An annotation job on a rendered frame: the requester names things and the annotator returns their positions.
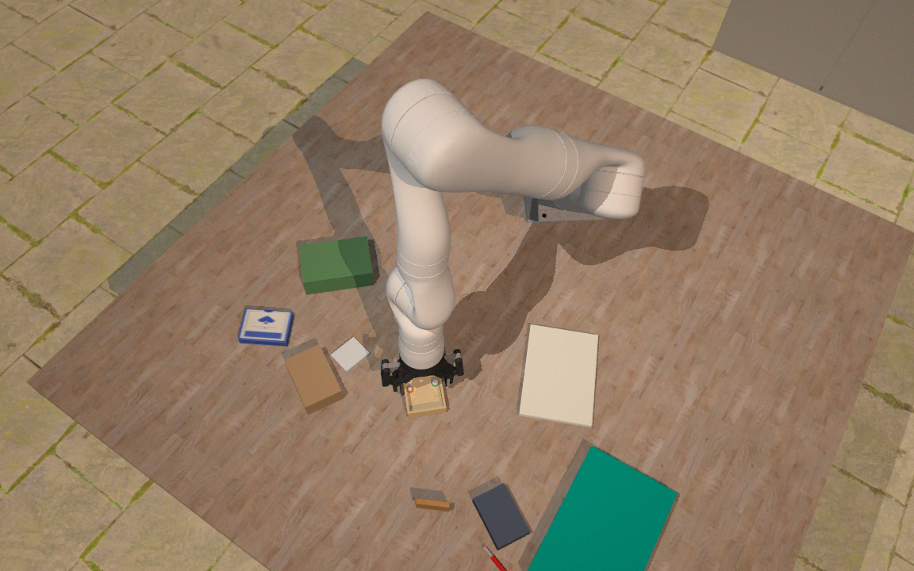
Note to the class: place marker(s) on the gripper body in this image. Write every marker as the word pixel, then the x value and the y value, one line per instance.
pixel 403 373

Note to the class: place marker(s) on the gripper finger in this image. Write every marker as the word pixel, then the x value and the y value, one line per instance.
pixel 390 374
pixel 455 365

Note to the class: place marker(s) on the covered wooden puzzle box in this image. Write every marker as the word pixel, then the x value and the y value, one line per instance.
pixel 428 404

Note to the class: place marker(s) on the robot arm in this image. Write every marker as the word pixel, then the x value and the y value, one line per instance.
pixel 425 238

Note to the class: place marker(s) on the cream flat box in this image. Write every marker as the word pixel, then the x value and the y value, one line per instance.
pixel 558 374

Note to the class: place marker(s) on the dark grey flat box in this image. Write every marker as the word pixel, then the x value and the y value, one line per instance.
pixel 501 515

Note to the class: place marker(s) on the teal flat box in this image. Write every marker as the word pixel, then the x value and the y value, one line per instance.
pixel 604 515

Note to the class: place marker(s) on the small white square box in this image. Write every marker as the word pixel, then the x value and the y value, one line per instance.
pixel 350 354

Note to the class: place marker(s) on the small brown cardboard box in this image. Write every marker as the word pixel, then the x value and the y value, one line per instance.
pixel 312 379

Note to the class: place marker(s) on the green box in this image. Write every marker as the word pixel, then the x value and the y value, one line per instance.
pixel 336 266

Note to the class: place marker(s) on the small brown wooden block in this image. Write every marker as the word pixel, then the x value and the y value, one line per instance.
pixel 432 503

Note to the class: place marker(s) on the blue and white box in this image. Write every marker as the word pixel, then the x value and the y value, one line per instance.
pixel 266 326

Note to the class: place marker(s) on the red pencil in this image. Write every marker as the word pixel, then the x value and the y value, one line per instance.
pixel 495 558

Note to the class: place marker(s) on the brown wooden table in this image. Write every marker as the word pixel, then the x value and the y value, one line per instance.
pixel 703 317

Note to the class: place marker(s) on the taupe cabinet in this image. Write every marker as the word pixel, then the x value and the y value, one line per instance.
pixel 846 55

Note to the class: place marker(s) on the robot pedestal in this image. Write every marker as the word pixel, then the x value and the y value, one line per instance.
pixel 540 212

